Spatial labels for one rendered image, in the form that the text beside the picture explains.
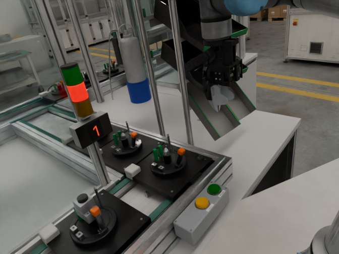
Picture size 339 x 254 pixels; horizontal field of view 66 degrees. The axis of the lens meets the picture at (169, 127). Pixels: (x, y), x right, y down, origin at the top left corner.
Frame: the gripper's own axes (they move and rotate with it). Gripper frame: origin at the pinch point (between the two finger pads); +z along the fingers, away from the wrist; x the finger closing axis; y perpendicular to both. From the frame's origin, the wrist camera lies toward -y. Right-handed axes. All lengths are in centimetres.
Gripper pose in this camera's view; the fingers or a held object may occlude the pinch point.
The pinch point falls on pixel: (215, 107)
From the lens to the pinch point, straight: 78.3
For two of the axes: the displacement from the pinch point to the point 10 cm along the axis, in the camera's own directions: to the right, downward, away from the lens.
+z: 1.5, 8.6, 4.8
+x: 6.4, -4.6, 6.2
